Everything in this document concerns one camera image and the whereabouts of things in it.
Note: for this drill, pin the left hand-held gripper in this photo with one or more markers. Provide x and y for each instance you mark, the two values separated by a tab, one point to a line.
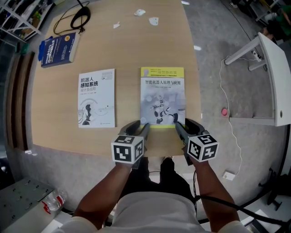
126	150

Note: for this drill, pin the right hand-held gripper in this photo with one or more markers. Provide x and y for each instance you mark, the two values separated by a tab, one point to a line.
202	148

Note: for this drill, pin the yellow grey robot book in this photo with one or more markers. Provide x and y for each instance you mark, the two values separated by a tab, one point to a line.
162	100

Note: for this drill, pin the white robot book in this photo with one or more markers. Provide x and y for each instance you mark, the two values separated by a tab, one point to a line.
96	100

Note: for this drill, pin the person's left forearm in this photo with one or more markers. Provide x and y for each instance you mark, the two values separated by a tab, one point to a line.
102	191

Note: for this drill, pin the person's right forearm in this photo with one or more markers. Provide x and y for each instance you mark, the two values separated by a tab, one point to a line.
213	188

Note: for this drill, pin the pink round object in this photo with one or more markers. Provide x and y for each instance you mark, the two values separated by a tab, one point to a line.
224	112

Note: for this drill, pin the white power strip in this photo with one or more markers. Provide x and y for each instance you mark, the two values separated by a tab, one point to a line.
228	175
256	56

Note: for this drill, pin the wooden table white legs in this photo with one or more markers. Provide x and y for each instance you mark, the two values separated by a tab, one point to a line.
127	52

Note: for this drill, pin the person's white shirt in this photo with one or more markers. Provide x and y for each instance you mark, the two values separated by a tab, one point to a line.
154	214

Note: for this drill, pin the white rectangular table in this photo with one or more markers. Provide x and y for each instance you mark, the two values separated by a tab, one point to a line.
277	79

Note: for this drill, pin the black office chair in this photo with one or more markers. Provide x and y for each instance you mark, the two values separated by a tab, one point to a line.
272	193

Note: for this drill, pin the clear water bottle red label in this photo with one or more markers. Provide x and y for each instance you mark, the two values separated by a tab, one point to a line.
54	201

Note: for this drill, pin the small white paper scrap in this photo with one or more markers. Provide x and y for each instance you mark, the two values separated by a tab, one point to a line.
116	25

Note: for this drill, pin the white paper tag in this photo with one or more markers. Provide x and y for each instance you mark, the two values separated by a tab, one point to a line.
154	21

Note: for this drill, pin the thick blue book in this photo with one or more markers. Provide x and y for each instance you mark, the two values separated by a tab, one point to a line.
59	50

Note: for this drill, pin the crumpled white paper scrap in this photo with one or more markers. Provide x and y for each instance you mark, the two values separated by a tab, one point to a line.
139	12

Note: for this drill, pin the brown wooden steps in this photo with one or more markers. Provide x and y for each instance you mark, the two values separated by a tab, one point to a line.
19	100

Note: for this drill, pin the blue cloth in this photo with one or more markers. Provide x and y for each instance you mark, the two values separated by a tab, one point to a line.
44	46

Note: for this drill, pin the grey perforated metal cabinet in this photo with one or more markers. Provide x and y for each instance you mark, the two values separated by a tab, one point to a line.
20	202

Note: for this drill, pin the green dustpan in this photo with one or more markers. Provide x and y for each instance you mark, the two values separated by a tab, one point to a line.
22	47

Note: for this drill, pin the white stocked shelving rack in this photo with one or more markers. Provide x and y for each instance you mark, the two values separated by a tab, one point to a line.
34	30

